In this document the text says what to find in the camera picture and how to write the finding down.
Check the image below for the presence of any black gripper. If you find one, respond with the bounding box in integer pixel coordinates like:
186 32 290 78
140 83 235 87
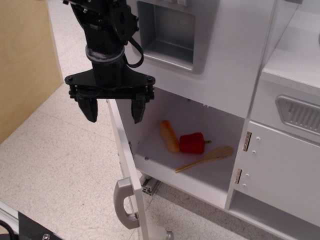
64 56 156 124

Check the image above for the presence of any white low fridge door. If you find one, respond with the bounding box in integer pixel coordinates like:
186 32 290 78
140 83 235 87
107 99 149 240

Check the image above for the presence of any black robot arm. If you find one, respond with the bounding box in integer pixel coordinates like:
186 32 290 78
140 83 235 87
63 0 156 123

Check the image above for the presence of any white toy fridge cabinet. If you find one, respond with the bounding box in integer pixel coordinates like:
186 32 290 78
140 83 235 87
89 0 278 210

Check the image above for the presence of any toy bread roll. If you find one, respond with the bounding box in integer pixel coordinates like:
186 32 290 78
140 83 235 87
158 120 180 153

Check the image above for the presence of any aluminium extrusion foot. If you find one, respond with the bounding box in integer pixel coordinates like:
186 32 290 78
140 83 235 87
141 178 161 196

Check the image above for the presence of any red toy bell pepper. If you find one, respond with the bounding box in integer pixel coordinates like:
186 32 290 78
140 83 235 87
179 132 212 154

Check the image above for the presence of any plywood panel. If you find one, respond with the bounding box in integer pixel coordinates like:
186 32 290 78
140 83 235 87
0 0 62 142

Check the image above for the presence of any grey ice dispenser recess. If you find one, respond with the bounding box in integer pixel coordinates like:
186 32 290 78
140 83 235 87
126 0 220 75

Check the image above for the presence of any wooden spoon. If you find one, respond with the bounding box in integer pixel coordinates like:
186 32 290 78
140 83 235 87
174 145 235 173

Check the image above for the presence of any white block with knob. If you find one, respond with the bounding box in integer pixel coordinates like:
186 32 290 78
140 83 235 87
147 223 174 240

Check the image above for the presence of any upper brass hinge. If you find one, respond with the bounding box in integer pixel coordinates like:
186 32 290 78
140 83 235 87
242 131 252 152

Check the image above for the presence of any brass hinge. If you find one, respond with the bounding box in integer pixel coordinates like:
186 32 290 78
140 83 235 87
234 168 242 184
242 131 252 152

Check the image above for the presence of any lower brass hinge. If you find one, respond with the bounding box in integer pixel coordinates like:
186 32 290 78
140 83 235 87
234 168 242 184

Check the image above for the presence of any white oven cabinet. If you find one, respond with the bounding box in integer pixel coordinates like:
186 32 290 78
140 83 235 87
225 0 320 240

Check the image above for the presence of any grey oven vent panel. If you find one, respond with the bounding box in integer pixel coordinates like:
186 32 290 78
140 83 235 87
274 95 320 144

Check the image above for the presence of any grey fridge door handle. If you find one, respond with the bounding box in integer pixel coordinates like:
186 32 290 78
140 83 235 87
113 177 140 230

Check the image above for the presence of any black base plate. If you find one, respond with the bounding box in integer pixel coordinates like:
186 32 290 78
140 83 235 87
18 212 62 240

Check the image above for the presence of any black cable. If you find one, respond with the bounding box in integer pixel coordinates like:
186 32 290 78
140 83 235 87
0 219 17 240

